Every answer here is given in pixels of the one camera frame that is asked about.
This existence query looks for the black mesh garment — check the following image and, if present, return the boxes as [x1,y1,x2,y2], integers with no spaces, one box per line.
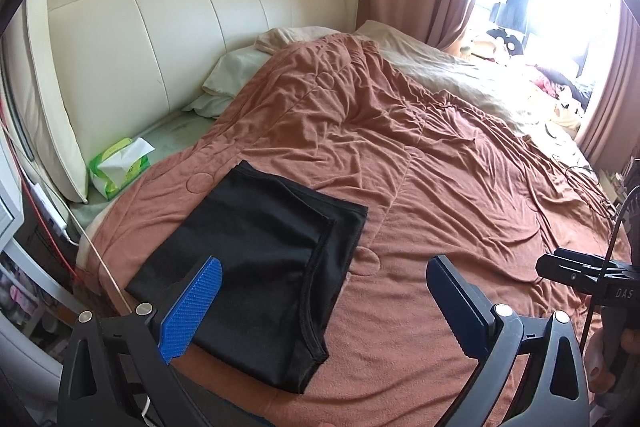
[127,161,368,395]

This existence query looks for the person's right hand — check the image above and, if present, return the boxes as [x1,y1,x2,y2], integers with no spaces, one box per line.
[584,307,639,395]

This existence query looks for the white bedside shelf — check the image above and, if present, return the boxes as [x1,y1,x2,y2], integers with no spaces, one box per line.
[1,150,80,401]

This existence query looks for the rust orange blanket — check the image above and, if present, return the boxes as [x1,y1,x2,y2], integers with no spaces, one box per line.
[79,34,613,426]

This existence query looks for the clutter pile by window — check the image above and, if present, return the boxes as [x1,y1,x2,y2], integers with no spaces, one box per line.
[458,27,590,138]

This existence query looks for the green tissue pack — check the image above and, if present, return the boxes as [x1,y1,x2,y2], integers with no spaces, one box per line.
[88,138,154,200]

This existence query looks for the pale green pillow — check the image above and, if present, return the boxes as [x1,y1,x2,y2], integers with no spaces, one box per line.
[182,46,270,119]

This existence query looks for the cream leather headboard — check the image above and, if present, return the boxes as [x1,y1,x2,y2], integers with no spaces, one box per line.
[3,0,358,202]

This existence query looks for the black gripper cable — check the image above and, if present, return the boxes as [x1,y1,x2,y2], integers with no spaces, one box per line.
[579,196,640,353]

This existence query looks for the black cable on bed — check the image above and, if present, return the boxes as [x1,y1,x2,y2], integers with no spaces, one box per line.
[519,120,622,218]

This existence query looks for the white charging cable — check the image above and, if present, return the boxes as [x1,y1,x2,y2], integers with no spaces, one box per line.
[29,181,137,313]

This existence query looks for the red cable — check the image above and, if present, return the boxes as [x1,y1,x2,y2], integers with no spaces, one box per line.
[0,106,84,287]

